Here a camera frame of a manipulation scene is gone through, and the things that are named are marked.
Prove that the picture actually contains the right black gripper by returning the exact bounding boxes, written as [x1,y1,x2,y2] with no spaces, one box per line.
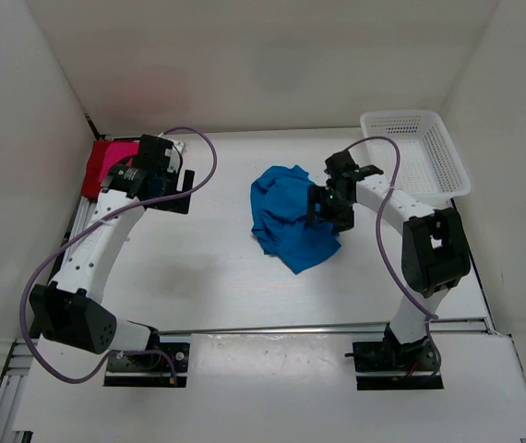
[304,185,354,234]

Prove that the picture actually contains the blue t-shirt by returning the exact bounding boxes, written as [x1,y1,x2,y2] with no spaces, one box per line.
[250,165,341,274]

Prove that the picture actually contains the pink t-shirt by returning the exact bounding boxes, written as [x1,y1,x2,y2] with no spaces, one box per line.
[98,141,139,185]

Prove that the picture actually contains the dark red t-shirt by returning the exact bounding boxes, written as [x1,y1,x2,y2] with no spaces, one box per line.
[81,140,111,201]

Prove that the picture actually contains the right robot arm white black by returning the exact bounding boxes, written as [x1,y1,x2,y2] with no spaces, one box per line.
[306,150,471,369]

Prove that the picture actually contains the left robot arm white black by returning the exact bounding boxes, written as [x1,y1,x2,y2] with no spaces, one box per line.
[30,135,195,369]

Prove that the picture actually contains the white plastic basket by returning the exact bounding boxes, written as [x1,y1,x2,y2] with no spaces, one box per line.
[360,110,472,206]

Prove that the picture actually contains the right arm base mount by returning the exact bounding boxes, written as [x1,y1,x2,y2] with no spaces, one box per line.
[344,338,444,391]

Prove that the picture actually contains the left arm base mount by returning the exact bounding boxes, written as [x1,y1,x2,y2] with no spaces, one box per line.
[103,335,191,389]

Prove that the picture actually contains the aluminium frame rail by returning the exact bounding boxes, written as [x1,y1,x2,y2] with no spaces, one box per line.
[0,133,112,443]

